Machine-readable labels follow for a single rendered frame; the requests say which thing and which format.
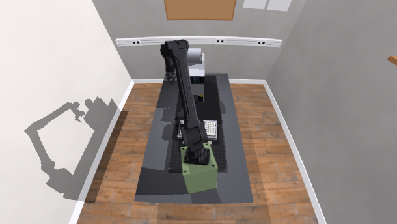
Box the dark grey cylinder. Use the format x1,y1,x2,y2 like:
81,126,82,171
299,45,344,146
187,48,201,63

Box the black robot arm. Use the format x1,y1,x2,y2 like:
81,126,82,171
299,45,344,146
160,39,210,165

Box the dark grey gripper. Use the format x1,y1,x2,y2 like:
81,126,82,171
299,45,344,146
165,64,176,85

